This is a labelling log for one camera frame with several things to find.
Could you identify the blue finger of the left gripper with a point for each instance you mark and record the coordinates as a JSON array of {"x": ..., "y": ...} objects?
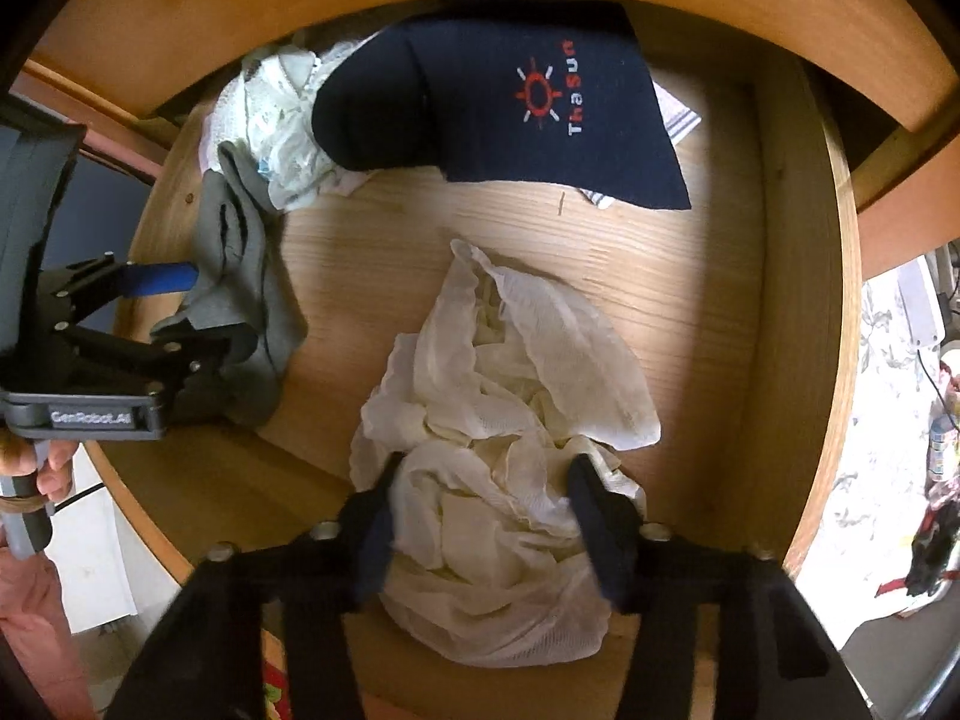
[
  {"x": 184, "y": 350},
  {"x": 142, "y": 281}
]

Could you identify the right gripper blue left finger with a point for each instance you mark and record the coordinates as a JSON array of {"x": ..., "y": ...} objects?
[{"x": 366, "y": 538}]

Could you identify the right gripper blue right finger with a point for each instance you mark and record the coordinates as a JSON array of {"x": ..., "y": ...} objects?
[{"x": 610, "y": 528}]

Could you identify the grey sock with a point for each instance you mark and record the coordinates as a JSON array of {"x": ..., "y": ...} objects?
[{"x": 242, "y": 281}]

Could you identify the cream mesh cloth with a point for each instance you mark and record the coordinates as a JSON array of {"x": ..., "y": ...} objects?
[{"x": 510, "y": 377}]

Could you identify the left hand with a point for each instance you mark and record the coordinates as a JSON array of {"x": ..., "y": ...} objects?
[{"x": 54, "y": 478}]

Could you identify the pale green lace garment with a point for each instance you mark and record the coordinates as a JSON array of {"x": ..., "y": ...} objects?
[{"x": 267, "y": 110}]

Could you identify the grey floral bedding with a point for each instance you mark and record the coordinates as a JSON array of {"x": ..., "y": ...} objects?
[{"x": 855, "y": 569}]

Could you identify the black remote and pouch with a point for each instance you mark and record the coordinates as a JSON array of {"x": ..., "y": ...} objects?
[{"x": 931, "y": 548}]

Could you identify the pile of small trinkets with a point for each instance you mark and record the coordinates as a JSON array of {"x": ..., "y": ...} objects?
[{"x": 942, "y": 458}]

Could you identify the white power adapter box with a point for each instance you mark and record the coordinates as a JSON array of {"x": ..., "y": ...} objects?
[{"x": 921, "y": 304}]

